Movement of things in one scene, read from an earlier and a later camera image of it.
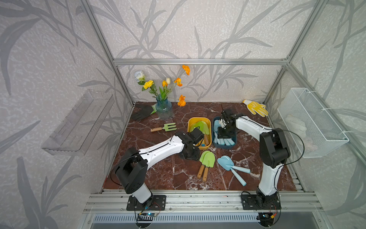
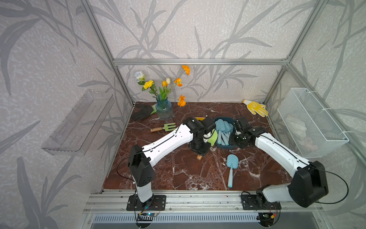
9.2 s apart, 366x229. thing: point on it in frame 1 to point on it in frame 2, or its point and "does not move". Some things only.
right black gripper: [220, 135] to [231, 142]
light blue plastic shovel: [217, 124] to [232, 162]
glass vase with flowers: [164, 106] does not move
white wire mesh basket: [314, 132] does not move
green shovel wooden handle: [208, 160] to [212, 140]
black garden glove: [141, 111] does not move
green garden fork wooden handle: [166, 127] does not move
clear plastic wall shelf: [75, 135] does not move
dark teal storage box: [219, 143] does not move
